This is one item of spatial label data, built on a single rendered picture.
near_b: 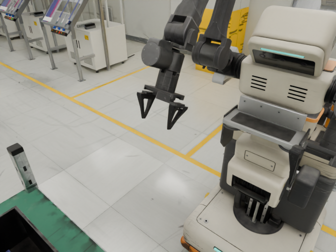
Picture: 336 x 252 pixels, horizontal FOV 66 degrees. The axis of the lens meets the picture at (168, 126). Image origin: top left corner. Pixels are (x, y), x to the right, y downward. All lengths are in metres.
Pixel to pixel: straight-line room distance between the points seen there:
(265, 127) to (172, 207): 1.20
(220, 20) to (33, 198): 0.76
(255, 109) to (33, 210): 0.74
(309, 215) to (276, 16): 1.00
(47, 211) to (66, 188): 1.43
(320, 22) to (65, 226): 0.83
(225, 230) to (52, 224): 1.00
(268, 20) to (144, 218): 1.47
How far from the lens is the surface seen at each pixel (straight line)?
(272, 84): 0.91
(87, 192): 2.13
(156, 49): 0.64
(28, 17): 5.49
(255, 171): 1.09
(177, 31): 0.70
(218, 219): 1.56
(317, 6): 2.41
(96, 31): 4.04
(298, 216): 1.55
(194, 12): 0.72
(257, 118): 0.95
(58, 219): 0.75
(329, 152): 0.56
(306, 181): 1.20
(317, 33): 0.81
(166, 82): 0.70
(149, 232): 1.83
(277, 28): 0.83
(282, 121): 0.93
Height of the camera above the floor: 1.51
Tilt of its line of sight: 33 degrees down
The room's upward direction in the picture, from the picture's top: straight up
